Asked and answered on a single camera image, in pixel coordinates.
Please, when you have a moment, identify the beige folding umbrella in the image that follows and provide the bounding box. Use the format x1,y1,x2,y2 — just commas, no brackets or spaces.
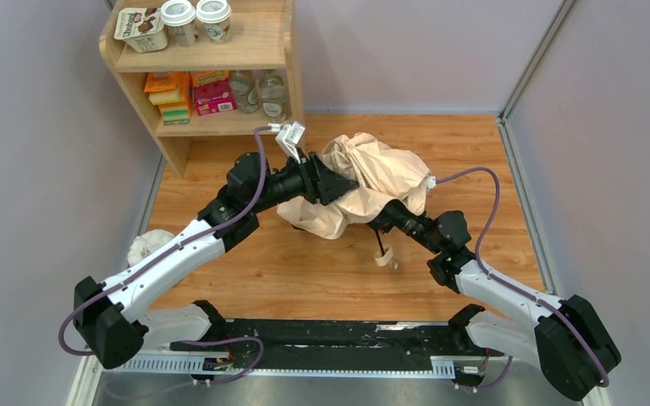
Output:
277,132,433,239

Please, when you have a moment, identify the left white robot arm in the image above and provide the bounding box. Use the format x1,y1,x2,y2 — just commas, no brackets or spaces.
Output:
69,152,359,370

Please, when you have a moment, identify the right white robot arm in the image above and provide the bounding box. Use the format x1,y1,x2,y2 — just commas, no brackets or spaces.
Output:
367,200,622,401

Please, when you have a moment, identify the right clear glass bottle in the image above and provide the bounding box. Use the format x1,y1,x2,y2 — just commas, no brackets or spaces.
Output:
258,69,288,123

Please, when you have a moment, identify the clear glass bottle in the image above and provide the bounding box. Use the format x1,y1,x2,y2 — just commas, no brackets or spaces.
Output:
229,70,259,114
258,69,288,123

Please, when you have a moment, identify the left clear glass bottle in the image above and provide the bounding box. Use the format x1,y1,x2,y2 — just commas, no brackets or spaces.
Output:
229,70,259,114

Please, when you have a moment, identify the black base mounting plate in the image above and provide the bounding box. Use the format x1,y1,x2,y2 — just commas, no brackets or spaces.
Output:
168,318,505,374

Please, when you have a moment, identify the pink orange snack box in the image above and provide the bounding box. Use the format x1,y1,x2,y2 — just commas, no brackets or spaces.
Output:
190,70,237,116

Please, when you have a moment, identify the wooden shelf unit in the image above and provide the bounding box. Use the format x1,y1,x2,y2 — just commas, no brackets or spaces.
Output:
99,1,305,175

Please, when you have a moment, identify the orange sponge pack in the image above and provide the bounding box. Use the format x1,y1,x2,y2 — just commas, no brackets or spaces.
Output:
144,71,192,125

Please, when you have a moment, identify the white crumpled plastic bag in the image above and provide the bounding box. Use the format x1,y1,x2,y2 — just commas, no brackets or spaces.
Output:
126,229,174,266

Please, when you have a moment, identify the right white lidded cup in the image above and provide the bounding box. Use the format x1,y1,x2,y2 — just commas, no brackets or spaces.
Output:
196,0,232,44

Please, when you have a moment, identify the white lidded cup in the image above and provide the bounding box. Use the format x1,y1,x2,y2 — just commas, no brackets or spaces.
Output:
161,0,198,47
196,0,232,44

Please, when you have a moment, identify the left white lidded cup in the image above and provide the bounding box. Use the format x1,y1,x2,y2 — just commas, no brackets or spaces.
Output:
161,0,198,47

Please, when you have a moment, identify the Chobani yogurt tub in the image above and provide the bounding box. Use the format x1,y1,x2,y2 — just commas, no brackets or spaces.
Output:
113,8,168,53

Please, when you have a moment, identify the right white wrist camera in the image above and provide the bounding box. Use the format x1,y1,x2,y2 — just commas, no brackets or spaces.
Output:
426,174,438,193

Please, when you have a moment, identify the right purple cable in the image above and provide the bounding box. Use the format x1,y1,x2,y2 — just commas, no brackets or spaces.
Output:
434,166,611,392

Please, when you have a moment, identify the aluminium frame rail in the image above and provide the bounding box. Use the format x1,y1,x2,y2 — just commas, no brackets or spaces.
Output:
67,336,612,406

